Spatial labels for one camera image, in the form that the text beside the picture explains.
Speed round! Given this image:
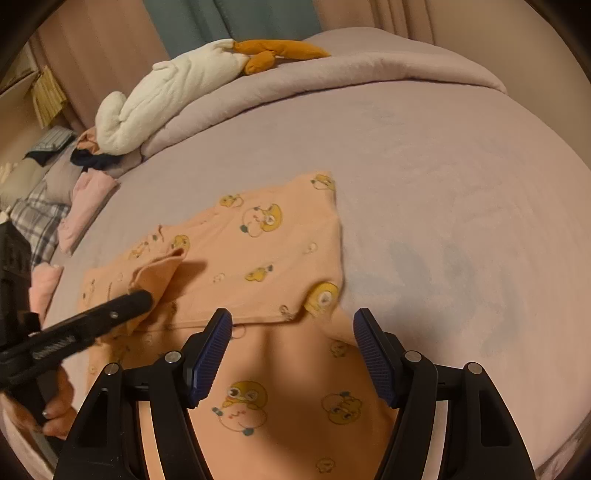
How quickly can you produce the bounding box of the grey pillow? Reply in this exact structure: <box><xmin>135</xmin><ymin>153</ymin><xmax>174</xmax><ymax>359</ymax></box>
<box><xmin>0</xmin><ymin>154</ymin><xmax>85</xmax><ymax>210</ymax></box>

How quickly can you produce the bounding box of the mauve duvet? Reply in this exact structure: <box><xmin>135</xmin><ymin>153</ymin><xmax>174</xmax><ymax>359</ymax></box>
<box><xmin>104</xmin><ymin>30</ymin><xmax>509</xmax><ymax>178</ymax></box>

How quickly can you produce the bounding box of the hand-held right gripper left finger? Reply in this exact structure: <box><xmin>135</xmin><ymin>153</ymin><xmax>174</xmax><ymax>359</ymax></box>
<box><xmin>54</xmin><ymin>308</ymin><xmax>233</xmax><ymax>480</ymax></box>

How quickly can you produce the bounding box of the orange duck print baby garment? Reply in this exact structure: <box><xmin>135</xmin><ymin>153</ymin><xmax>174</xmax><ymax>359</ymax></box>
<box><xmin>76</xmin><ymin>172</ymin><xmax>402</xmax><ymax>480</ymax></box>

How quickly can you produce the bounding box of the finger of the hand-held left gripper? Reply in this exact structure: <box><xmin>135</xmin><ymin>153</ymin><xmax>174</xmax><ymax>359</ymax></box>
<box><xmin>28</xmin><ymin>289</ymin><xmax>153</xmax><ymax>365</ymax></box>

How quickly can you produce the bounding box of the white goose plush toy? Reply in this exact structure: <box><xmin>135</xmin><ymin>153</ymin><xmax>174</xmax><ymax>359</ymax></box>
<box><xmin>95</xmin><ymin>39</ymin><xmax>332</xmax><ymax>156</ymax></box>

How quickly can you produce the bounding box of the small pink folded garment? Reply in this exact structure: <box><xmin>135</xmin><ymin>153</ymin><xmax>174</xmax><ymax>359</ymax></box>
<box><xmin>28</xmin><ymin>262</ymin><xmax>64</xmax><ymax>324</ymax></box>

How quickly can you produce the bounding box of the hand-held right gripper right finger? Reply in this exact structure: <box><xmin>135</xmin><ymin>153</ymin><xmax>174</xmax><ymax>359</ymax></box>
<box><xmin>353</xmin><ymin>308</ymin><xmax>536</xmax><ymax>480</ymax></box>

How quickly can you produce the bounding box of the person's left hand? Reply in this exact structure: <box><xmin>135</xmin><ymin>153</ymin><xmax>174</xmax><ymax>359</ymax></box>
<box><xmin>8</xmin><ymin>369</ymin><xmax>75</xmax><ymax>440</ymax></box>

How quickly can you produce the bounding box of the teal curtain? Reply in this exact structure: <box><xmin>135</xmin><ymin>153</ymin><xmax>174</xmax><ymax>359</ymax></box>
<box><xmin>142</xmin><ymin>0</ymin><xmax>324</xmax><ymax>58</ymax></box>

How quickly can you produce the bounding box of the plaid grey cloth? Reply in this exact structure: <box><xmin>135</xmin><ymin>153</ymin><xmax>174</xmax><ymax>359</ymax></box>
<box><xmin>8</xmin><ymin>178</ymin><xmax>72</xmax><ymax>266</ymax></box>

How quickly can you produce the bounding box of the grey striped folded cloth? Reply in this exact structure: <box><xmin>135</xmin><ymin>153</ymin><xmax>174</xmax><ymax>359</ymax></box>
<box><xmin>24</xmin><ymin>127</ymin><xmax>78</xmax><ymax>160</ymax></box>

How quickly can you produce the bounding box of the dark navy garment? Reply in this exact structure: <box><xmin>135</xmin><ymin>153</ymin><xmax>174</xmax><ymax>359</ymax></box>
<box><xmin>70</xmin><ymin>148</ymin><xmax>122</xmax><ymax>173</ymax></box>

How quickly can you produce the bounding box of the pink curtain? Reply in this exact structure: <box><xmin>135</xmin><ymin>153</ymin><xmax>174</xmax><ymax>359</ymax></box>
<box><xmin>36</xmin><ymin>0</ymin><xmax>172</xmax><ymax>132</ymax></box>

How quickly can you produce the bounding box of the yellow striped hanging cloth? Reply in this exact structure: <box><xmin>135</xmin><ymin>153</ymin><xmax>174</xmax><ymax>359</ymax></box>
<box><xmin>31</xmin><ymin>65</ymin><xmax>68</xmax><ymax>129</ymax></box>

